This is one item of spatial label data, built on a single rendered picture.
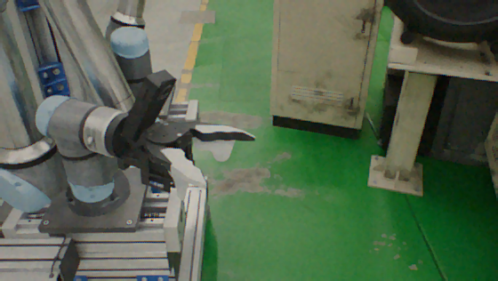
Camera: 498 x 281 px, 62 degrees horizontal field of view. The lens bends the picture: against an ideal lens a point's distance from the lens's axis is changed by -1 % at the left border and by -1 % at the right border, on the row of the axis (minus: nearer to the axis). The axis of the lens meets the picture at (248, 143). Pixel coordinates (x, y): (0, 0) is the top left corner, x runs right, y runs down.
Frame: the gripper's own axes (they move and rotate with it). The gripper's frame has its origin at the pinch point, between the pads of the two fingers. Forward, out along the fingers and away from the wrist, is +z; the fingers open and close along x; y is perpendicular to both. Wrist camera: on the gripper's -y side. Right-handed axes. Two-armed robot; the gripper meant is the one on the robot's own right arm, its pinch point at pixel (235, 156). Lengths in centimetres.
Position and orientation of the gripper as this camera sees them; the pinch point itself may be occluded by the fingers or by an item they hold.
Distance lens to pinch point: 58.5
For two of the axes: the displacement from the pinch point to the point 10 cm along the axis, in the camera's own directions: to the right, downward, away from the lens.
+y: -0.6, 8.8, 4.6
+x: -4.2, 4.0, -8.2
